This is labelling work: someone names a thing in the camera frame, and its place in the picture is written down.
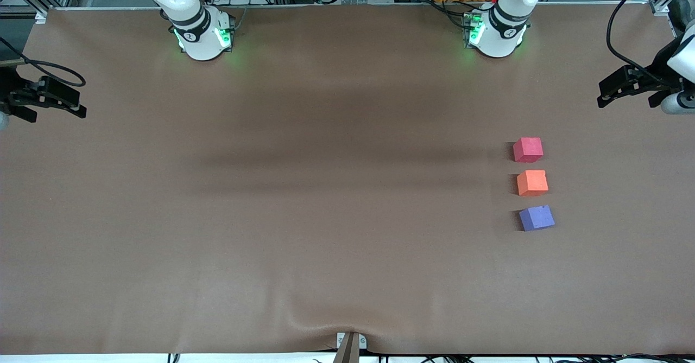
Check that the orange foam block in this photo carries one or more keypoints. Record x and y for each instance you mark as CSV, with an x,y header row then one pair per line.
x,y
532,183

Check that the brown wooden bar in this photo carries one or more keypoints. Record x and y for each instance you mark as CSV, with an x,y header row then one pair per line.
x,y
348,352

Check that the brown table mat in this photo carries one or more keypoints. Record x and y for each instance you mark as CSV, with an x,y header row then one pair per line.
x,y
271,243

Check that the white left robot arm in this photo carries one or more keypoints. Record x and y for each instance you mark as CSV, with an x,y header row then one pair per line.
x,y
499,34

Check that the dark grey round object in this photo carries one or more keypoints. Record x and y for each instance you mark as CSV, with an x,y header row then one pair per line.
x,y
683,10

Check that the red foam block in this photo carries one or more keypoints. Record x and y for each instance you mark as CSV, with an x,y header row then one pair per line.
x,y
528,148

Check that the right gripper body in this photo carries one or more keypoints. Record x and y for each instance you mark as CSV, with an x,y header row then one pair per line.
x,y
7,88

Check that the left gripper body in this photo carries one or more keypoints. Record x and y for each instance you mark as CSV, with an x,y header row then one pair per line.
x,y
658,69

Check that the silver table clamp bracket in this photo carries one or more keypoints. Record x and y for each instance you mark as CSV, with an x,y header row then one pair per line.
x,y
341,341

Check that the purple-blue foam block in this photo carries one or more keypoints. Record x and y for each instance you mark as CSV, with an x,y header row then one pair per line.
x,y
536,219

